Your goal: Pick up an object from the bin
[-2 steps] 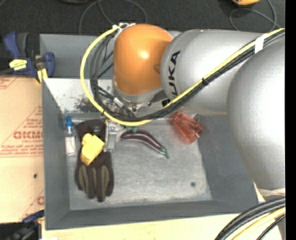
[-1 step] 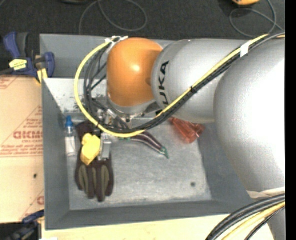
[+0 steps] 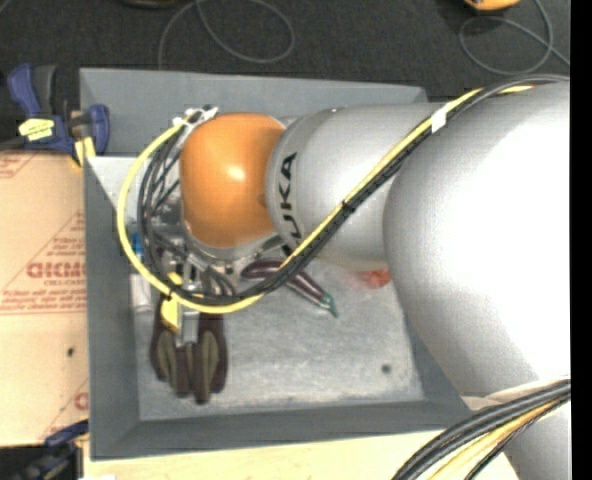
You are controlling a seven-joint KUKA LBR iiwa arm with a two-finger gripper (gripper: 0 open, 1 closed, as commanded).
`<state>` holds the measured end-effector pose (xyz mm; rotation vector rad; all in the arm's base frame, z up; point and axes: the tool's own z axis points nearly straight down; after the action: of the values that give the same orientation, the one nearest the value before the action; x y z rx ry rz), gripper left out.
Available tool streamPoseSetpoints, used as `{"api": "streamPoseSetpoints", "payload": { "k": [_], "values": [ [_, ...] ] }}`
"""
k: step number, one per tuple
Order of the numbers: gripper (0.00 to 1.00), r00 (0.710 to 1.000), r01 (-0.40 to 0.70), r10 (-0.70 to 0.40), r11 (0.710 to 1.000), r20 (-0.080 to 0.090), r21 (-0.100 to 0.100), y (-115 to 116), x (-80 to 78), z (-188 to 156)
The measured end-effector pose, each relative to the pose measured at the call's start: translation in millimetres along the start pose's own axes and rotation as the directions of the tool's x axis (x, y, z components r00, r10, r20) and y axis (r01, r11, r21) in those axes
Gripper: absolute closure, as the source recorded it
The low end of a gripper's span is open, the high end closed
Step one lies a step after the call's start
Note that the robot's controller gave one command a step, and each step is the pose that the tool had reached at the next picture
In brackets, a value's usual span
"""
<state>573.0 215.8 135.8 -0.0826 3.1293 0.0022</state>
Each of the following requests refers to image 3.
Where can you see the dark brown and olive glove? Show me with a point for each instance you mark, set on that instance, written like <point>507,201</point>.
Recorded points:
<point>208,363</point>

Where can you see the white cylindrical object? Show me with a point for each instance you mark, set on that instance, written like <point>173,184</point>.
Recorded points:
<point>140,293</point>

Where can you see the grey metal bin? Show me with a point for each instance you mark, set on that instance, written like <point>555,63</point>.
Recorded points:
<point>296,358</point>

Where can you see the brown cardboard board red print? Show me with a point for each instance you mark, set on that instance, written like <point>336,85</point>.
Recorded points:
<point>36,328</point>

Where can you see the orange-red small object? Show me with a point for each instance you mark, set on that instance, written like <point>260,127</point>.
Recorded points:
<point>374,278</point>

